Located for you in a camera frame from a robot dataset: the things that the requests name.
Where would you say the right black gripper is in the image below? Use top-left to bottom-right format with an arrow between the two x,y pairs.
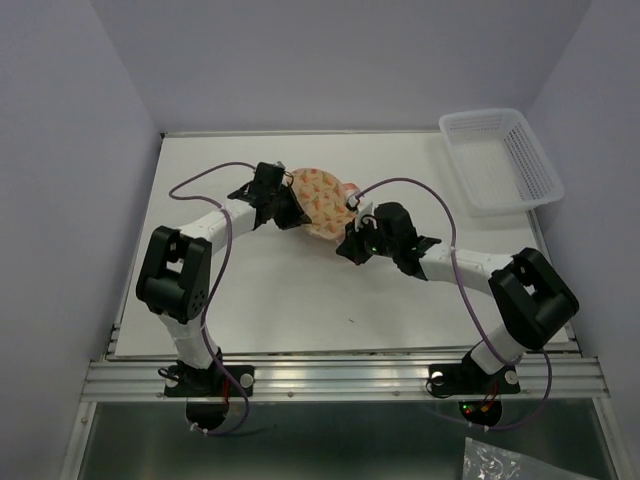
337,214 -> 398,265

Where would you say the floral mesh laundry bag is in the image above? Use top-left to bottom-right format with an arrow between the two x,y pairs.
291,168 -> 359,243

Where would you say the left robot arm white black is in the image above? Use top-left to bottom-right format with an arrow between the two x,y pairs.
135,162 -> 310,394

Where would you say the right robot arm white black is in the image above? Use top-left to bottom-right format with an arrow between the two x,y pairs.
336,202 -> 579,390

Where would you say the clear plastic bag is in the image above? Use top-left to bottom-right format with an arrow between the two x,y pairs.
462,437 -> 529,480

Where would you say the white plastic basket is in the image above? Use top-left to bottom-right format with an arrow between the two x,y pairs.
439,108 -> 565,217

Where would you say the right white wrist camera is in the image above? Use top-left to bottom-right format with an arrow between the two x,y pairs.
354,199 -> 374,231

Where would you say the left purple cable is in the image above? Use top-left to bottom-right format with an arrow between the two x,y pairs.
168,159 -> 251,437

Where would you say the purple cable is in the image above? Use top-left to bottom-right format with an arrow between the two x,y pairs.
347,177 -> 552,432
168,159 -> 251,437

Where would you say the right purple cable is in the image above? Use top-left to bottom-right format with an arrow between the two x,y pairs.
347,177 -> 552,432

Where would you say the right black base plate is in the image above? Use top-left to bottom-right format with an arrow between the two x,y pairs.
426,362 -> 521,398

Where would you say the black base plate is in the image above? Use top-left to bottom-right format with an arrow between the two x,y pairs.
158,362 -> 255,398
426,362 -> 521,398

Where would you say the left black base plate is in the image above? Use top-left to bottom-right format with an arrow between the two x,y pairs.
158,362 -> 255,398

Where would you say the aluminium mounting rail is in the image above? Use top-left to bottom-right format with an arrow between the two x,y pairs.
81,354 -> 610,403

